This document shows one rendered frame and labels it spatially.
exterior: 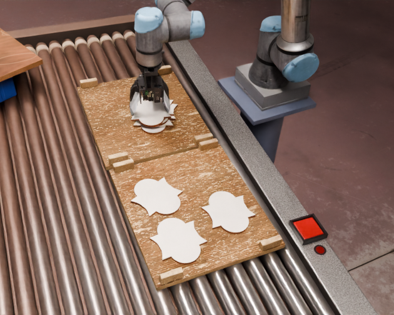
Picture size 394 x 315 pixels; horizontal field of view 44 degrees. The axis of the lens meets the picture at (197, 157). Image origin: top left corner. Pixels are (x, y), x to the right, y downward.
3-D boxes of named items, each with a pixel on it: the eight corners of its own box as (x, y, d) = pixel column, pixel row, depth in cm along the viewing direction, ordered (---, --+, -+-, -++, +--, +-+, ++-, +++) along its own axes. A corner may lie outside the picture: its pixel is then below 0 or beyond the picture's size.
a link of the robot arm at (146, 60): (134, 41, 141) (162, 40, 143) (134, 55, 145) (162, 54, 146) (136, 55, 136) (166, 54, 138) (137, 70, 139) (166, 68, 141)
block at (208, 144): (216, 144, 153) (216, 137, 151) (218, 147, 152) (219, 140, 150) (197, 148, 151) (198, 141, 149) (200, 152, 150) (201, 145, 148)
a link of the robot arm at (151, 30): (169, 17, 130) (137, 20, 128) (168, 52, 138) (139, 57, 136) (161, 3, 136) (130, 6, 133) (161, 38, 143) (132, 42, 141)
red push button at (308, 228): (311, 219, 135) (312, 216, 134) (323, 236, 131) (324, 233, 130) (292, 225, 134) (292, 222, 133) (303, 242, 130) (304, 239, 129)
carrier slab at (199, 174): (218, 146, 154) (219, 142, 153) (284, 247, 128) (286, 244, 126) (109, 174, 143) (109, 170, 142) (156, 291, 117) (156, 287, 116)
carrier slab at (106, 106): (172, 74, 182) (172, 70, 180) (216, 145, 155) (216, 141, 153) (77, 90, 171) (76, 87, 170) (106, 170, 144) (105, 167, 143)
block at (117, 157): (127, 157, 146) (127, 150, 145) (129, 161, 145) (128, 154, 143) (107, 161, 145) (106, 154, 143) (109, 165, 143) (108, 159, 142)
